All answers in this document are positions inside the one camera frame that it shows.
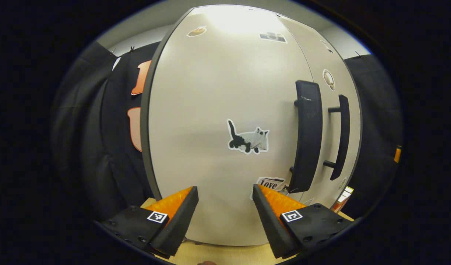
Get black door handle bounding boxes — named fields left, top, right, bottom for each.
left=287, top=80, right=323, bottom=194
left=323, top=95, right=350, bottom=181

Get white cabinet door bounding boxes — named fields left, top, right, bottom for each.
left=277, top=15, right=363, bottom=210
left=148, top=4, right=314, bottom=246

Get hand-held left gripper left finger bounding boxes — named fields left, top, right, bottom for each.
left=96, top=186, right=199, bottom=258

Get white shoe cabinet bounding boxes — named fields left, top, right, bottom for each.
left=140, top=4, right=363, bottom=246

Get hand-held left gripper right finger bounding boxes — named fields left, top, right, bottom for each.
left=252, top=183, right=355, bottom=259

